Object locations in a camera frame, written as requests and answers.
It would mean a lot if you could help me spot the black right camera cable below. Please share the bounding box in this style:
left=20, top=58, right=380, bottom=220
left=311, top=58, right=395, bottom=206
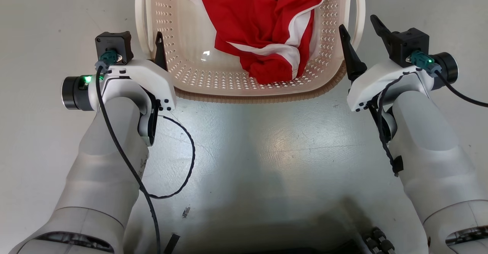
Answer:
left=409, top=50, right=488, bottom=108

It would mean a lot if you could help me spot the thin black left gripper cable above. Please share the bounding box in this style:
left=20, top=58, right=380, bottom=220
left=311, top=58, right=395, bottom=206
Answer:
left=142, top=114, right=196, bottom=200

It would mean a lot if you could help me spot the red and white garment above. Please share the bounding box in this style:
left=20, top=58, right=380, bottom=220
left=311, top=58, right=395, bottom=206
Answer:
left=184, top=0, right=328, bottom=85

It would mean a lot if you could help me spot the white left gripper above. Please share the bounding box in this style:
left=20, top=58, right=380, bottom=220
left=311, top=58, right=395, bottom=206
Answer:
left=61, top=32, right=177, bottom=111

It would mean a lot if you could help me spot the black left camera cable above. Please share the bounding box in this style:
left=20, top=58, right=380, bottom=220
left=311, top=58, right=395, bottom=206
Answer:
left=95, top=49, right=162, bottom=254

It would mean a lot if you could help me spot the black strip piece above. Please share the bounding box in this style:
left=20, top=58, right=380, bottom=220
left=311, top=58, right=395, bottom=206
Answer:
left=163, top=233, right=180, bottom=254

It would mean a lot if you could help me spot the beige perforated laundry basket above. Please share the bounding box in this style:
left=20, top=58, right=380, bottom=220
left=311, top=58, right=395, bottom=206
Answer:
left=135, top=0, right=366, bottom=104

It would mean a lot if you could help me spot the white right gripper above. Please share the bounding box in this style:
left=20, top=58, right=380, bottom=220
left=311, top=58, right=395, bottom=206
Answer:
left=338, top=14, right=459, bottom=113

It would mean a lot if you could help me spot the braided black right gripper cable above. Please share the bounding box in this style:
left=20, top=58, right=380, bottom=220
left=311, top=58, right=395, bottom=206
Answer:
left=367, top=74, right=405, bottom=177

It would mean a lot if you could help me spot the black camera cable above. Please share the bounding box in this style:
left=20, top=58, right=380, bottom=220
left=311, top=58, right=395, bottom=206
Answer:
left=409, top=50, right=488, bottom=108
left=95, top=49, right=162, bottom=254

